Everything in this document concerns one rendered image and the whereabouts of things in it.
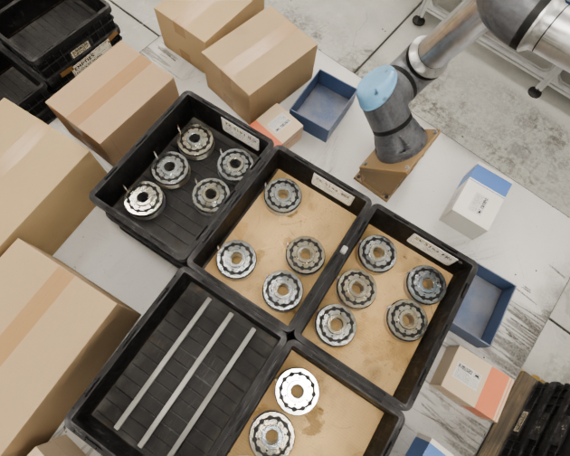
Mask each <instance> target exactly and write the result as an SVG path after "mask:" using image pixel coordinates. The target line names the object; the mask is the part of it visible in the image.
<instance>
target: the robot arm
mask: <svg viewBox="0 0 570 456"><path fill-rule="evenodd" d="M487 31H490V32H491V33H492V34H493V35H494V36H495V37H496V38H498V39H499V40H500V41H501V42H503V43H504V44H506V45H507V46H508V47H510V48H512V49H514V50H516V51H517V52H521V51H525V50H530V51H531V52H534V53H536V54H537V55H539V56H541V57H543V58H544V59H546V60H548V61H549V62H552V63H553V64H554V65H556V66H558V67H560V68H561V69H563V70H565V71H567V72H569V73H570V5H569V4H567V3H566V2H565V0H463V1H462V2H461V3H460V4H459V5H458V6H457V7H456V8H455V9H454V10H453V11H452V12H451V13H449V14H448V15H447V16H446V17H445V18H444V19H443V20H442V21H441V22H440V23H439V24H438V25H437V26H436V27H435V28H434V29H433V30H432V31H431V32H430V33H429V34H428V35H422V36H419V37H417V38H416V39H415V40H414V41H413V42H412V43H410V44H409V45H408V46H407V47H406V49H405V50H404V51H403V52H402V53H401V54H400V55H399V56H398V57H396V58H395V59H394V60H393V61H392V62H391V63H390V64H389V65H382V66H379V67H377V68H375V69H374V70H373V71H370V72H369V73H368V74H367V75H366V76H365V77H364V78H363V79H362V80H361V81H360V82H359V83H358V85H357V87H356V97H357V99H358V103H359V106H360V108H361V110H363V112H364V114H365V116H366V120H367V122H368V124H369V126H370V128H371V129H372V131H373V134H374V140H375V153H376V155H377V157H378V159H379V160H380V161H381V162H383V163H387V164H393V163H399V162H402V161H405V160H407V159H409V158H411V157H413V156H415V155H416V154H418V153H419V152H420V151H421V150H422V149H423V148H424V147H425V145H426V143H427V139H428V138H427V135H426V132H425V130H424V128H423V127H422V126H420V124H419V123H418V122H417V120H416V119H415V118H414V117H413V115H412V113H411V111H410V108H409V106H408V105H409V103H410V102H411V101H412V100H413V99H414V98H415V97H416V96H417V95H418V94H419V93H420V92H421V91H422V90H423V89H424V88H425V87H426V86H428V85H429V84H430V83H431V82H433V81H434V80H436V79H437V78H438V77H439V76H441V75H442V74H443V73H444V72H445V71H446V69H447V67H448V64H449V61H450V60H452V59H453V58H454V57H455V56H457V55H458V54H459V53H460V52H462V51H463V50H465V49H466V48H467V47H468V46H470V45H471V44H472V43H474V42H475V41H476V40H478V39H479V38H480V37H481V36H482V35H483V34H485V33H486V32H487Z"/></svg>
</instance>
